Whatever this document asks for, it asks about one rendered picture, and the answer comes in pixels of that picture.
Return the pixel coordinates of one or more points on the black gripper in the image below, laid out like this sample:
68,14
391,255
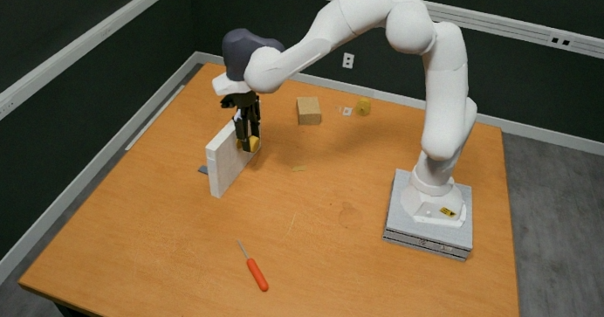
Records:
247,109

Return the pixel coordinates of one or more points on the orange-handled screwdriver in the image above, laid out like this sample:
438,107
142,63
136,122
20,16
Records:
258,276

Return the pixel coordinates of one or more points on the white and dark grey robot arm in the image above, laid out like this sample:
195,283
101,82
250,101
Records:
430,196

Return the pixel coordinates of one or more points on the beige wooden door panel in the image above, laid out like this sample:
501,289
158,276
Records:
229,161

